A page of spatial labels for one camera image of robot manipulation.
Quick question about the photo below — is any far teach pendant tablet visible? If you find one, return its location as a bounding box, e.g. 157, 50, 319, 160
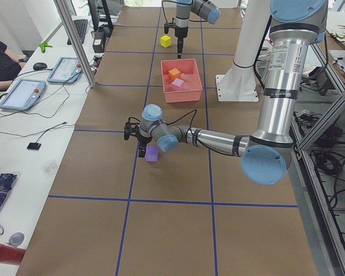
47, 57, 82, 84

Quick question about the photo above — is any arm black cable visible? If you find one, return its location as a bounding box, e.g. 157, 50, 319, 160
163, 109, 242, 158

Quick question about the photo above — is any teach pendant tablet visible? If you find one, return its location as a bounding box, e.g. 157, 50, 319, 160
47, 57, 82, 84
0, 79, 47, 111

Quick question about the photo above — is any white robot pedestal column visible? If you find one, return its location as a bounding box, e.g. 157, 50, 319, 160
216, 0, 270, 102

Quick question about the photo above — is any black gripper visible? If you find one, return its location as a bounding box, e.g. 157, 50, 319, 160
175, 26, 188, 59
138, 136, 152, 158

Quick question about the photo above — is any black keyboard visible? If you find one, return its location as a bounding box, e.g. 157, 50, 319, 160
73, 19, 89, 44

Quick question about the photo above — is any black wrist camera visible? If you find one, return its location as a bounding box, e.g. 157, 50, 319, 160
124, 117, 140, 141
164, 18, 176, 34

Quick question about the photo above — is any near teach pendant tablet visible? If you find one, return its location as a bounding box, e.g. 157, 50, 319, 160
0, 79, 47, 111

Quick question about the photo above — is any pink foam cube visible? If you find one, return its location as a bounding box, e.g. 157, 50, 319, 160
171, 78, 184, 90

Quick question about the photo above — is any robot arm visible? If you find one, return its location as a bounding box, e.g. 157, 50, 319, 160
175, 0, 221, 59
135, 1, 327, 185

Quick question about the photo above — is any purple foam cube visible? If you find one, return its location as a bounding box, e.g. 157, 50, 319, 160
144, 145, 158, 162

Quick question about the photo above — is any black box device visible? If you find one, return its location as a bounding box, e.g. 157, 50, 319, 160
93, 26, 113, 53

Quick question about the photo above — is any red cylinder bottle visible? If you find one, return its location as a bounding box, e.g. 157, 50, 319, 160
0, 243, 26, 265

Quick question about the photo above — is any black computer mouse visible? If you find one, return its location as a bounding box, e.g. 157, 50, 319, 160
33, 62, 48, 71

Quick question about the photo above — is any pink plastic bin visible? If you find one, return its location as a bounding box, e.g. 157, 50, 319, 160
160, 59, 202, 103

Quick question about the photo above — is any folded blue umbrella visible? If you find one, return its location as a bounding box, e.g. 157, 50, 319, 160
0, 173, 17, 208

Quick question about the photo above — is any small black square device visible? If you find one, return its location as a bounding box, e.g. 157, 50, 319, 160
26, 142, 41, 151

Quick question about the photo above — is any aluminium frame post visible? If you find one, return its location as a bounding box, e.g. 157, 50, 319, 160
54, 0, 96, 88

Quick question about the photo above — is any seated person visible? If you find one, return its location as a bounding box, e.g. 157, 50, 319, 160
0, 41, 25, 91

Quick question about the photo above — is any yellow foam cube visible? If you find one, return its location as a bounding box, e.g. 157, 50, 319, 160
160, 35, 171, 48

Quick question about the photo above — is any orange foam cube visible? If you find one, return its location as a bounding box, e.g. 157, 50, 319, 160
168, 68, 181, 81

